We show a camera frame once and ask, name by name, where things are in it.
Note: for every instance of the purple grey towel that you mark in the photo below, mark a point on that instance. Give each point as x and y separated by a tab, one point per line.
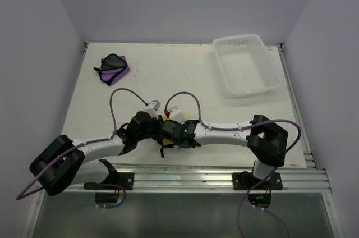
112	69

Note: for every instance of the aluminium mounting rail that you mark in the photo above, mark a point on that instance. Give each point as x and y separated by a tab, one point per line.
195	179

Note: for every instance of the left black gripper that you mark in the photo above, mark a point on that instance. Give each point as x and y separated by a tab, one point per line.
156	121

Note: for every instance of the white plastic basket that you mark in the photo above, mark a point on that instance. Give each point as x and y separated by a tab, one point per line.
246	65

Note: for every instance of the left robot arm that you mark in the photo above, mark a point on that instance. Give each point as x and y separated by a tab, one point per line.
57	166

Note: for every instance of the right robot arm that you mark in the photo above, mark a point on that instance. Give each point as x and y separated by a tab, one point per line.
266	140

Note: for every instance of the right black base bracket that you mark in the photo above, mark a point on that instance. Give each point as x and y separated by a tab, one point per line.
245	180

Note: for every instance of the black base bracket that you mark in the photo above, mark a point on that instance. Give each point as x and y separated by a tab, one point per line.
123	179
245	180

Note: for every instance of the left black base bracket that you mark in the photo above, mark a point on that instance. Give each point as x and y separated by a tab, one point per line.
123	179

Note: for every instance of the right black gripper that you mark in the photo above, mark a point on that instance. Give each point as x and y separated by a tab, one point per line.
183	124

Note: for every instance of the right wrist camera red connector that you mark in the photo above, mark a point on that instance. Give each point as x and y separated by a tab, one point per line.
176	114

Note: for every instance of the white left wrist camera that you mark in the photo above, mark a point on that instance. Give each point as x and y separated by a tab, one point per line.
152	108

